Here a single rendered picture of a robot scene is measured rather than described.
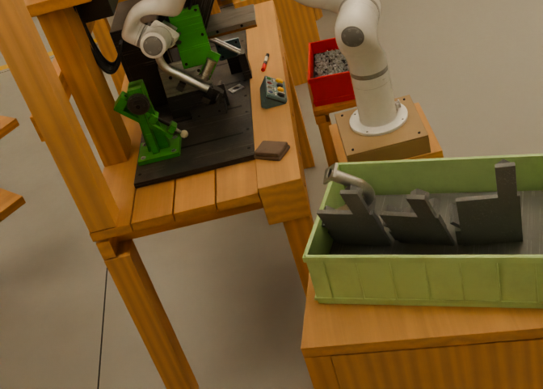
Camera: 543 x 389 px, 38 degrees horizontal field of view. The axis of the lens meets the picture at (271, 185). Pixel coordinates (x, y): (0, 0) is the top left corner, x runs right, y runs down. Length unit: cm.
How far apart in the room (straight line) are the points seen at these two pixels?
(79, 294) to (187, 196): 142
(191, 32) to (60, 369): 154
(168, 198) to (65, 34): 62
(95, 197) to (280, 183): 57
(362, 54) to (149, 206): 83
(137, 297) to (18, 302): 136
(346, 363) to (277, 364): 107
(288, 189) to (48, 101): 76
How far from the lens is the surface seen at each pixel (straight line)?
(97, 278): 387
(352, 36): 227
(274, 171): 246
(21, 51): 225
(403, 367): 206
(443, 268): 195
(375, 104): 246
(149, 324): 279
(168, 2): 246
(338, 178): 190
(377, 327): 202
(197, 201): 248
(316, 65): 308
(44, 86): 229
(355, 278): 203
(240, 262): 360
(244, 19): 299
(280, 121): 271
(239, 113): 284
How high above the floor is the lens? 224
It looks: 34 degrees down
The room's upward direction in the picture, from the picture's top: 17 degrees counter-clockwise
